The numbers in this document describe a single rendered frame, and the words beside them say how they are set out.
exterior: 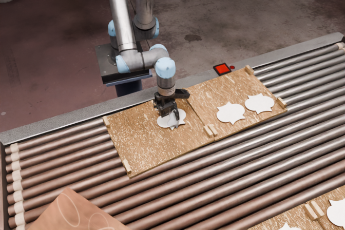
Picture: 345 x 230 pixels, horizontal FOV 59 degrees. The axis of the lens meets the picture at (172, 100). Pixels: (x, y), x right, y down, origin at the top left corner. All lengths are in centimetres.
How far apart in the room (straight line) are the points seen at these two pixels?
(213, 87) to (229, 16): 241
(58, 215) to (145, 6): 97
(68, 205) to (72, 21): 309
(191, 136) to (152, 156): 20
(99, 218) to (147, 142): 42
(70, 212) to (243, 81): 104
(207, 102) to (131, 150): 45
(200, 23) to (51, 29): 179
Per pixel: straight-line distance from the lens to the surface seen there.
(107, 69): 174
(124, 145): 137
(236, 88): 161
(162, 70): 116
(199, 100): 152
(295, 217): 128
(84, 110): 157
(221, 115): 146
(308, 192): 136
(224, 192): 128
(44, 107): 299
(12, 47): 386
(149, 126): 142
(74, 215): 115
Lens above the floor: 206
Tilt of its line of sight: 47 degrees down
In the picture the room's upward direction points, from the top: 1 degrees counter-clockwise
